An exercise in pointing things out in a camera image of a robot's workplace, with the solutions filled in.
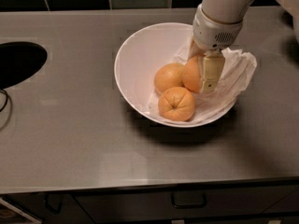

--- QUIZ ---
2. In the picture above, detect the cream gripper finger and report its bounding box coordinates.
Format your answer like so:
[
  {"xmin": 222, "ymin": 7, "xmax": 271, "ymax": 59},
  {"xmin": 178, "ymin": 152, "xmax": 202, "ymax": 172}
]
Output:
[
  {"xmin": 188, "ymin": 40, "xmax": 206, "ymax": 59},
  {"xmin": 200, "ymin": 50, "xmax": 225, "ymax": 92}
]

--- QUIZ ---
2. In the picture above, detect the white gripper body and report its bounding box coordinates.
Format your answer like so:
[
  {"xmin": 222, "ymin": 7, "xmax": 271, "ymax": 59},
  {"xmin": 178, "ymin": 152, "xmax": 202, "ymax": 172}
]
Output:
[{"xmin": 192, "ymin": 5, "xmax": 243, "ymax": 50}]

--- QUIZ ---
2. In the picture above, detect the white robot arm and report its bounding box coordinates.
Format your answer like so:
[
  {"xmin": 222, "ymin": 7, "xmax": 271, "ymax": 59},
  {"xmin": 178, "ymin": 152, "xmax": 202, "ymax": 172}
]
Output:
[{"xmin": 191, "ymin": 0, "xmax": 299, "ymax": 92}]

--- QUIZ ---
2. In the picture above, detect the white bowl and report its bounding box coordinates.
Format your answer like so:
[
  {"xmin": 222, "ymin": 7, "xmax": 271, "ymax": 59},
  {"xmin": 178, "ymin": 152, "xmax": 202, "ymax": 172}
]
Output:
[{"xmin": 114, "ymin": 22, "xmax": 236, "ymax": 128}]

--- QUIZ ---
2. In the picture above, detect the white crumpled paper towel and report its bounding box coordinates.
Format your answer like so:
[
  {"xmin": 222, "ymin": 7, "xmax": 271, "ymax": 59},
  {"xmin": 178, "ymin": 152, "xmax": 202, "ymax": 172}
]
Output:
[{"xmin": 143, "ymin": 42, "xmax": 257, "ymax": 127}]

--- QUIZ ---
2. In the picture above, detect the front orange with scored peel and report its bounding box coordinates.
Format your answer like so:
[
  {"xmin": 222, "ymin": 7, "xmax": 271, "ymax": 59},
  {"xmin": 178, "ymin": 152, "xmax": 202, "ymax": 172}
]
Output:
[{"xmin": 158, "ymin": 87, "xmax": 196, "ymax": 121}]

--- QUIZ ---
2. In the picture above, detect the dark drawer front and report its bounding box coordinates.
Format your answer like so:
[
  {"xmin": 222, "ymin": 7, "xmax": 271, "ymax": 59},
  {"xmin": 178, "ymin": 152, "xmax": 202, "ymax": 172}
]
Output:
[{"xmin": 76, "ymin": 186, "xmax": 298, "ymax": 223}]

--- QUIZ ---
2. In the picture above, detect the black round object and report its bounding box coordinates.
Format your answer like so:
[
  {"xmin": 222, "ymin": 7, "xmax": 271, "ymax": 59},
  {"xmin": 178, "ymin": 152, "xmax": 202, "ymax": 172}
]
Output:
[{"xmin": 0, "ymin": 41, "xmax": 48, "ymax": 89}]

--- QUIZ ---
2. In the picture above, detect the centre drawer handle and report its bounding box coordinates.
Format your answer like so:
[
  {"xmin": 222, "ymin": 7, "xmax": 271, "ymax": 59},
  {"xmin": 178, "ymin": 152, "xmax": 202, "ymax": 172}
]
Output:
[{"xmin": 171, "ymin": 191, "xmax": 207, "ymax": 209}]

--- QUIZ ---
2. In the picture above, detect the drawer handle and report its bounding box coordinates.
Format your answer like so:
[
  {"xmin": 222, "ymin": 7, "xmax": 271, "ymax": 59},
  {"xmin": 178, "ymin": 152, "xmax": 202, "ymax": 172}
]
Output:
[
  {"xmin": 171, "ymin": 191, "xmax": 207, "ymax": 209},
  {"xmin": 44, "ymin": 193, "xmax": 63, "ymax": 215}
]

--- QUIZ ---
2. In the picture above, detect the black cable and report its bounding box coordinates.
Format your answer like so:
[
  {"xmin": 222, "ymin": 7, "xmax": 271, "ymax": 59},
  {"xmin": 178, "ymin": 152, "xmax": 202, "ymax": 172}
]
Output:
[{"xmin": 0, "ymin": 89, "xmax": 10, "ymax": 114}]

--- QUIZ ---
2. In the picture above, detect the left drawer handle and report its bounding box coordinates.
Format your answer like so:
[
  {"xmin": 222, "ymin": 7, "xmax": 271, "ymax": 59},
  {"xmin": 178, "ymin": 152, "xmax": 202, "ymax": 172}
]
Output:
[{"xmin": 44, "ymin": 193, "xmax": 63, "ymax": 215}]

